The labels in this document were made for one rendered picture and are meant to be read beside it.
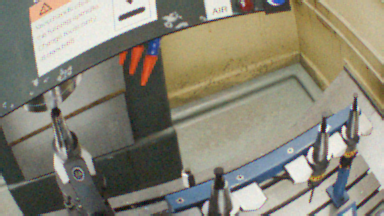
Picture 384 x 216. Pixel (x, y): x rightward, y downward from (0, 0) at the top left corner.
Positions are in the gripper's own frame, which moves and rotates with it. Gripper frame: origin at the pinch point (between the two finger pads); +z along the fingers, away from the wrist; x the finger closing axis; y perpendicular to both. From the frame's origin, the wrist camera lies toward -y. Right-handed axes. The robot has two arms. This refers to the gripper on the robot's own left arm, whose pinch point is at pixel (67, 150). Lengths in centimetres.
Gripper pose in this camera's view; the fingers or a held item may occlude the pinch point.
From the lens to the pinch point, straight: 94.8
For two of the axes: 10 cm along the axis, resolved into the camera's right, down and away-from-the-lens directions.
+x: 9.1, -3.4, 2.4
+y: 1.1, 7.5, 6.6
